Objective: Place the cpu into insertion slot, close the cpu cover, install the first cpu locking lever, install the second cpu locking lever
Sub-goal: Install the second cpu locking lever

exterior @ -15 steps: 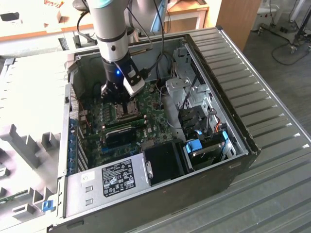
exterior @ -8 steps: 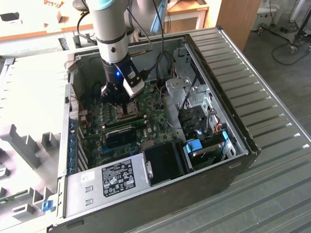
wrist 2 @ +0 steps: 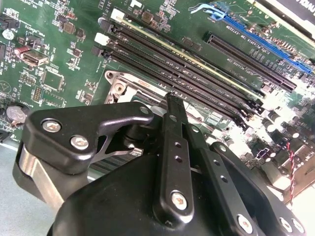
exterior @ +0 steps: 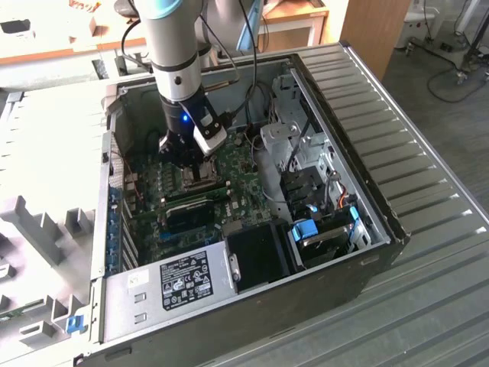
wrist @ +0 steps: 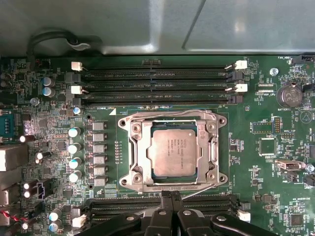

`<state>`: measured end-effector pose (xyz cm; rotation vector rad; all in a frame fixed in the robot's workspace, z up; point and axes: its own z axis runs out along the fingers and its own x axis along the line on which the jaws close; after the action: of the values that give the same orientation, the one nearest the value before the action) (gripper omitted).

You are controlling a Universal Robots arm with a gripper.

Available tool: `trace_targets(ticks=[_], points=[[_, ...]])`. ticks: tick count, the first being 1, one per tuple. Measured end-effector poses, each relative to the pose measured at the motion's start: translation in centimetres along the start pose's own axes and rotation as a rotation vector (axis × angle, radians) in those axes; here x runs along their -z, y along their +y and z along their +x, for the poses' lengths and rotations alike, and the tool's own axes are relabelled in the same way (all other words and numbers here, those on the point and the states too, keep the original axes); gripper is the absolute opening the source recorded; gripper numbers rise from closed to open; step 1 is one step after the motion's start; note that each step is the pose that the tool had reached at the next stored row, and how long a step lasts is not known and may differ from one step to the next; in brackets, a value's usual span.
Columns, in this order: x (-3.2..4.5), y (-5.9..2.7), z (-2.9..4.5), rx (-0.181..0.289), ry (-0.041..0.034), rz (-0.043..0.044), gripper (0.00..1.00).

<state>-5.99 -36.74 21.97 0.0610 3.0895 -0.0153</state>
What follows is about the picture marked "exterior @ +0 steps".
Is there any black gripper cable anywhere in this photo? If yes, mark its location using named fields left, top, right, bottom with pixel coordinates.
left=121, top=18, right=154, bottom=66

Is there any hard disk in blue carrier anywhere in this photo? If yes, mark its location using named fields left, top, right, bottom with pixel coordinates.
left=288, top=204, right=363, bottom=269

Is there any white machine base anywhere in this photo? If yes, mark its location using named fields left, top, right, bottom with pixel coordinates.
left=395, top=0, right=437, bottom=50

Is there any small wooden table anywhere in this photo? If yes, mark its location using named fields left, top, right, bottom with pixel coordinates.
left=261, top=0, right=330, bottom=54

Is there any black wheeled stand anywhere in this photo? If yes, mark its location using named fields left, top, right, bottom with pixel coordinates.
left=452, top=0, right=489, bottom=87

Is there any black plastic disk bay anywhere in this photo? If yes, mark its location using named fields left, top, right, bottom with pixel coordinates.
left=278, top=164, right=326, bottom=223

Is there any brown cardboard box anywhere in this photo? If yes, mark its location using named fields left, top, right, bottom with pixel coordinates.
left=68, top=15, right=101, bottom=53

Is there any green motherboard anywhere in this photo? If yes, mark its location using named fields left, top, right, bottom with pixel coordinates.
left=125, top=128, right=277, bottom=265

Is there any silver power supply unit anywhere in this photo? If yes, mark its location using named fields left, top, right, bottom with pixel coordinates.
left=102, top=241, right=241, bottom=344

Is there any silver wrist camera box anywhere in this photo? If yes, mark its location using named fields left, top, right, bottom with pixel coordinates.
left=192, top=106, right=228, bottom=157

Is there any green RAM stick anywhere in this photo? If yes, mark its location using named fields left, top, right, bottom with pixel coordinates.
left=0, top=300, right=45, bottom=323
left=163, top=186, right=230, bottom=204

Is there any brown wooden cabinet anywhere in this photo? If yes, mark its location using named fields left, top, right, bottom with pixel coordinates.
left=338, top=0, right=413, bottom=82

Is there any white wire loop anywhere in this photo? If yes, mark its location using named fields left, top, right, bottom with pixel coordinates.
left=250, top=132, right=269, bottom=154

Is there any grey parts rack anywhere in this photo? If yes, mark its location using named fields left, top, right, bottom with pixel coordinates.
left=0, top=194, right=99, bottom=367

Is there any thick grey wire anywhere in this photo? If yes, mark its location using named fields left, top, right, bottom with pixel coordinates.
left=323, top=171, right=342, bottom=210

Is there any black floor cable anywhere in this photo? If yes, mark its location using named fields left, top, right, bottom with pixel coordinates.
left=426, top=63, right=489, bottom=103

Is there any black desk device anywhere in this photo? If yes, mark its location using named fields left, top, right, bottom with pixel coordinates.
left=0, top=18, right=32, bottom=36

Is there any finned chipset heatsink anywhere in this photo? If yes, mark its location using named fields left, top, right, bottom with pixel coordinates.
left=164, top=200, right=215, bottom=235

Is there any orange wire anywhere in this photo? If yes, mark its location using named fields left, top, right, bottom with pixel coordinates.
left=335, top=182, right=348, bottom=210

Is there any black camera cable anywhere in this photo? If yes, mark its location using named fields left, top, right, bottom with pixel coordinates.
left=225, top=0, right=259, bottom=119

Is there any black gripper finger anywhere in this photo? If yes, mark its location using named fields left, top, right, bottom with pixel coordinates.
left=158, top=132, right=204, bottom=180

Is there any silver metal drive cage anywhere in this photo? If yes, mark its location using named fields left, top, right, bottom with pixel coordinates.
left=259, top=70, right=337, bottom=174

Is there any light wooden desk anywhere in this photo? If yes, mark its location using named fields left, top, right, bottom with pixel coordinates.
left=0, top=0, right=154, bottom=77

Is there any blue plastic clip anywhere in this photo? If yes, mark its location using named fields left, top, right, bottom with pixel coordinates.
left=64, top=313, right=86, bottom=334

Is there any CPU socket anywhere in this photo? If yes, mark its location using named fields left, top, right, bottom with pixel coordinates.
left=178, top=154, right=226, bottom=191

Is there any red printed packet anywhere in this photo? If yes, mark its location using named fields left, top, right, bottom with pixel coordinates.
left=68, top=0, right=103, bottom=12

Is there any black plastic fan shroud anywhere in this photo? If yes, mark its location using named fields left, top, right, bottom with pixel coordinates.
left=224, top=220, right=297, bottom=294

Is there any black PC case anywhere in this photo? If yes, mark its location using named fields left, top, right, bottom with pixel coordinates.
left=72, top=52, right=413, bottom=367

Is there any blue expansion slot retainer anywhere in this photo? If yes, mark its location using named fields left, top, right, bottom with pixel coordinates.
left=106, top=185, right=124, bottom=277

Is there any metal socket cover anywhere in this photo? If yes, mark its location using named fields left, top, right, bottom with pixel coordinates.
left=182, top=154, right=219, bottom=184

